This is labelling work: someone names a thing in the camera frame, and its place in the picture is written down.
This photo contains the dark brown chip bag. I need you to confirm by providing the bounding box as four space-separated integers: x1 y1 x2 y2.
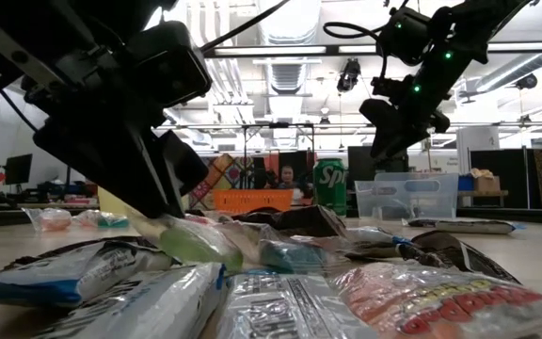
230 203 349 239

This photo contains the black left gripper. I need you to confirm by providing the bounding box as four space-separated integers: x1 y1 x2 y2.
0 21 210 219

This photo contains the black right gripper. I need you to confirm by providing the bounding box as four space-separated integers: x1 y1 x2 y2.
359 74 452 161

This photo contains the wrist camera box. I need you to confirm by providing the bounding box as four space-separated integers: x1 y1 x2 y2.
376 7 435 67
124 21 214 109

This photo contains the small black monitor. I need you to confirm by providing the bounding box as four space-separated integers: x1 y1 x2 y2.
3 153 34 186

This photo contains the wooden shelf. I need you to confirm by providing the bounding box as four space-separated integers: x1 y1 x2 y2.
456 188 510 209

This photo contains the brown Hershey's bar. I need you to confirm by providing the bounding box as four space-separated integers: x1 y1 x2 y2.
2 234 160 272
394 229 523 285

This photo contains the teal gummy candy packet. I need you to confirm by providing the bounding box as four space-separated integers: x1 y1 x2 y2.
72 208 132 231
257 235 336 276

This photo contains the person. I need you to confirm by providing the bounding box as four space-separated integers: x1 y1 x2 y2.
277 164 304 191

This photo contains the green Sprite can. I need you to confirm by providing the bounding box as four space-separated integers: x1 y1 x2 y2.
312 157 349 218

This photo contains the silver ceiling duct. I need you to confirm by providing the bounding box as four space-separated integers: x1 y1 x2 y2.
255 0 322 152

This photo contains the red Ring Pop gummy packet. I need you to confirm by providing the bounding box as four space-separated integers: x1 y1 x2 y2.
328 260 542 339

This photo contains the black aluminium rig frame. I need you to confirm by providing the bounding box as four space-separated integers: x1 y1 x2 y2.
0 42 542 228

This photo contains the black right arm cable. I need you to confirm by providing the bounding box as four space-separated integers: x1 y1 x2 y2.
322 20 391 81

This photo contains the clear plastic bin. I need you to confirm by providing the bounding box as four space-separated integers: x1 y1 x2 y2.
354 171 461 222

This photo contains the orange plastic basket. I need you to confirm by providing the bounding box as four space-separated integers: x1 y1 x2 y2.
212 188 295 215

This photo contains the black partition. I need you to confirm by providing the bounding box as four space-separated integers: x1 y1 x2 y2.
469 148 532 210

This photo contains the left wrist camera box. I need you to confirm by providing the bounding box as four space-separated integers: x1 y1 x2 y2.
124 21 214 109

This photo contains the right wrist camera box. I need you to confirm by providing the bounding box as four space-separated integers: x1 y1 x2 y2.
376 7 435 67

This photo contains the colourful patchwork panel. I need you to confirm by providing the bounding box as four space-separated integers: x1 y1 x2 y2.
188 153 256 211

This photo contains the large black screen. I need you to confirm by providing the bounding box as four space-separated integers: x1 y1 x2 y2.
346 145 410 184

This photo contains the red gummy candy packet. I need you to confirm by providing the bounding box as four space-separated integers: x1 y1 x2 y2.
21 206 74 234
183 212 221 229

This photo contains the orange curtain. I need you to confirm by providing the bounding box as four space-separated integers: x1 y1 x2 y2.
263 151 280 189

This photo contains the black ceiling camera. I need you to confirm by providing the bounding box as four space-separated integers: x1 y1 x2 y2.
515 72 539 91
336 57 363 94

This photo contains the cardboard box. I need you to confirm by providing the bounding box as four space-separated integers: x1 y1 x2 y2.
470 168 502 195

